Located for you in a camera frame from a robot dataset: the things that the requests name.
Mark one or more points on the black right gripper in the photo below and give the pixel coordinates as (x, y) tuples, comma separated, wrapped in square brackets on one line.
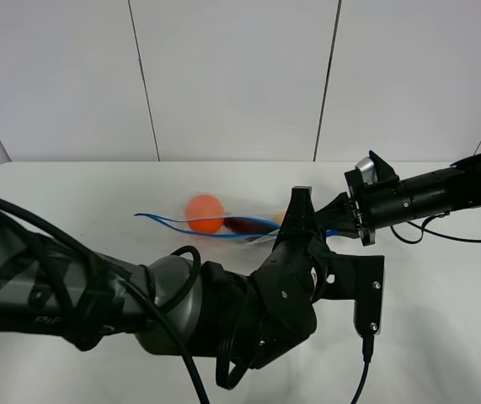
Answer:
[(345, 216)]

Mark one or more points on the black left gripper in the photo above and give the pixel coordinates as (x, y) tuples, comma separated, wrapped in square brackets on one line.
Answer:
[(279, 313)]

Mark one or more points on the clear zip bag blue seal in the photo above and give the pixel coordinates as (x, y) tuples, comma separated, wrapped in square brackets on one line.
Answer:
[(174, 220)]

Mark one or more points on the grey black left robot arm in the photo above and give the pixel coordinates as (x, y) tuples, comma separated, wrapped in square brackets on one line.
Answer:
[(180, 305)]

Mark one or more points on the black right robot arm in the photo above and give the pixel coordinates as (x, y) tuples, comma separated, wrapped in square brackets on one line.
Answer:
[(390, 200)]

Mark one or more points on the dark purple toy eggplant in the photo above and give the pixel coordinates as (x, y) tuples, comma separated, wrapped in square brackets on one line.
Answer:
[(249, 225)]

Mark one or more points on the orange toy orange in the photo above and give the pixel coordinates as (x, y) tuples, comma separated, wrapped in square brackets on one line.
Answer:
[(204, 214)]

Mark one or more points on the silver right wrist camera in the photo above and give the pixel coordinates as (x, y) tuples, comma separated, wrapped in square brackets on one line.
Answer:
[(368, 171)]

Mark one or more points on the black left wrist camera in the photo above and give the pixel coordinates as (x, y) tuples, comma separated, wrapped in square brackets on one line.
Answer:
[(358, 278)]

